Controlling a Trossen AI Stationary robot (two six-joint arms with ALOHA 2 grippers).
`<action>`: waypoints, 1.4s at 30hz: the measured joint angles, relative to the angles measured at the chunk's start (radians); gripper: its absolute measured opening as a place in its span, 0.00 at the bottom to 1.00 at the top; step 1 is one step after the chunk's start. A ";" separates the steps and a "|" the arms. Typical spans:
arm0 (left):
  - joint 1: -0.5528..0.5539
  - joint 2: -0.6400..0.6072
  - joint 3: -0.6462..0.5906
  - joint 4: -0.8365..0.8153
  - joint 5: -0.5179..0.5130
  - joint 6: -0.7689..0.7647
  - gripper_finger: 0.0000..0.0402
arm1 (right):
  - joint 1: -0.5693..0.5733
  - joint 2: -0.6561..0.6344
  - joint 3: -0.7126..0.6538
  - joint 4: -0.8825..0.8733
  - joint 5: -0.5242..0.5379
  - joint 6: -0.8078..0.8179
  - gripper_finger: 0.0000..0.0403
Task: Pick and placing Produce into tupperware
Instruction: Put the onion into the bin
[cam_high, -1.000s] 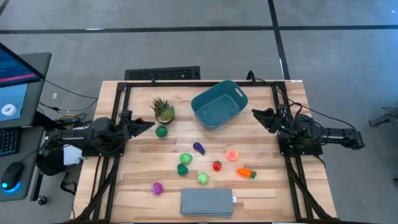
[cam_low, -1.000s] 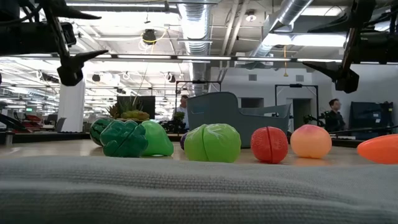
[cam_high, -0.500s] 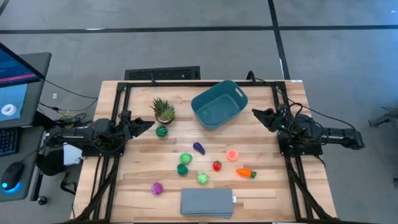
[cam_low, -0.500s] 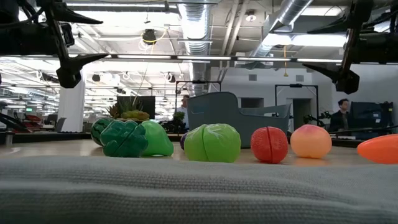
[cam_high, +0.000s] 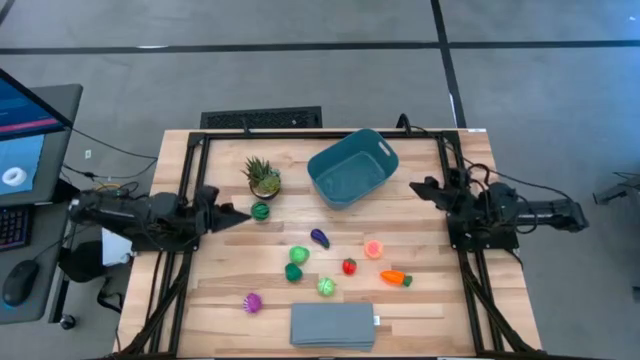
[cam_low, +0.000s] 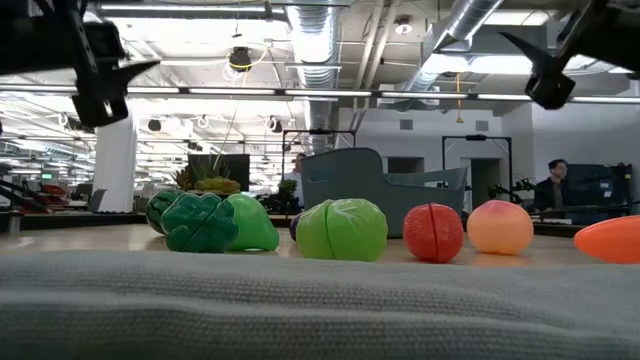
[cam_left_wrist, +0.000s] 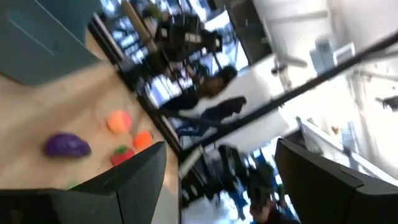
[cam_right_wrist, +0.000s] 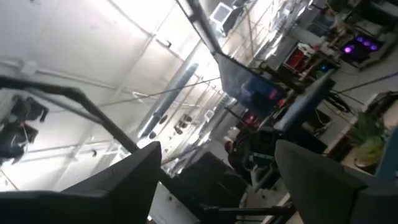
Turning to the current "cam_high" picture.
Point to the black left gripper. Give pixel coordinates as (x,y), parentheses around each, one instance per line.
(207,220)

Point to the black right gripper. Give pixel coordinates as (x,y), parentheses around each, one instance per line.
(452,202)

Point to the toy watermelon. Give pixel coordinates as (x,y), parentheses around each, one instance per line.
(260,211)

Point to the light green toy pepper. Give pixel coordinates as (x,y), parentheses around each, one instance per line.
(299,255)

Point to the pink toy peach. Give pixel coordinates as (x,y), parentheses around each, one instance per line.
(373,249)

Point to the dark green toy broccoli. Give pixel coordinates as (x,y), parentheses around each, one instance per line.
(293,273)

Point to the purple toy eggplant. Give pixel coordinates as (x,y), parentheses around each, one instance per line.
(320,238)

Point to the orange toy carrot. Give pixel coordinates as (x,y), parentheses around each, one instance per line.
(392,277)

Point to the light green toy cabbage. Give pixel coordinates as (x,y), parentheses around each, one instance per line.
(326,287)

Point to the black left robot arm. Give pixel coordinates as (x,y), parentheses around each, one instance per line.
(125,212)

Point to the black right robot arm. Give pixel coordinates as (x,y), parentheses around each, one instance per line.
(545,212)

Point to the potted succulent plant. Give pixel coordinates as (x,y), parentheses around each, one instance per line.
(262,180)

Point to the teal plastic bin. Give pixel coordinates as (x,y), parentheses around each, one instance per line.
(350,182)

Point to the black keyboard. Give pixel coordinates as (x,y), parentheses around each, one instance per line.
(260,119)
(12,227)

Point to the white paper sheet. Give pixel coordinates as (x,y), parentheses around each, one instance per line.
(115,247)

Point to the white cloth label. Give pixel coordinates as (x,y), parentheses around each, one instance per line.
(376,320)

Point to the grey folded cloth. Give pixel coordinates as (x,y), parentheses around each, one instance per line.
(332,327)

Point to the black bag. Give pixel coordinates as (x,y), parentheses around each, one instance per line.
(82,261)

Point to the grey desk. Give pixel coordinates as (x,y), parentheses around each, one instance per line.
(65,125)

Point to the black floor stand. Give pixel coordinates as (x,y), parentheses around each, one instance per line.
(620,191)

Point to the black desk leg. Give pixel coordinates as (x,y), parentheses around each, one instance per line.
(60,300)

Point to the black caster wheel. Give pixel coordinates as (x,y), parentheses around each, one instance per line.
(68,322)

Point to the computer monitor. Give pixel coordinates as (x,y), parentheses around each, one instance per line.
(25,150)

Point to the black computer mouse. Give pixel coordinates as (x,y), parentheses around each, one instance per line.
(20,282)

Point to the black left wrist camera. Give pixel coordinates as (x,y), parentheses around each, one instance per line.
(207,195)

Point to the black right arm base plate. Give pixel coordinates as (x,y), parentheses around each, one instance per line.
(500,242)

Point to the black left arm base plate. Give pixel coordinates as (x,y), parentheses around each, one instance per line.
(150,245)

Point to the black aluminium table frame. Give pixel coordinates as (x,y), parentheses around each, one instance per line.
(320,135)

